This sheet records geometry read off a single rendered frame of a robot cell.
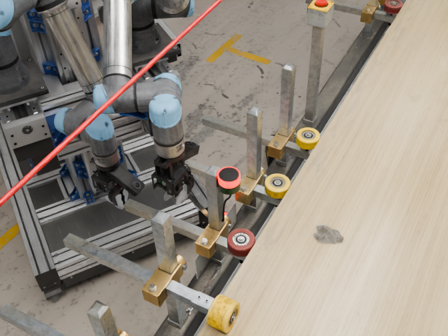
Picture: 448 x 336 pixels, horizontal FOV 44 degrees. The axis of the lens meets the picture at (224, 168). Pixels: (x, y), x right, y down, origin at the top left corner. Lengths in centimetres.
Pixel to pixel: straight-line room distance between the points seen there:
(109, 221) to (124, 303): 37
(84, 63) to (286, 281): 84
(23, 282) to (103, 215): 49
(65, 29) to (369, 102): 108
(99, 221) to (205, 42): 189
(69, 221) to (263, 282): 136
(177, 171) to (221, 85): 224
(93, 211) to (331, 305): 148
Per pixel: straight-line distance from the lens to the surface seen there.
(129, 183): 169
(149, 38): 209
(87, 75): 169
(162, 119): 131
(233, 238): 160
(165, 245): 137
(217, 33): 420
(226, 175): 149
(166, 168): 140
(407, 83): 222
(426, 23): 261
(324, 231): 163
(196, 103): 353
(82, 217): 268
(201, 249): 165
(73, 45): 167
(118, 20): 153
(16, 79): 203
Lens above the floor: 217
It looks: 45 degrees down
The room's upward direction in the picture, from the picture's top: 3 degrees counter-clockwise
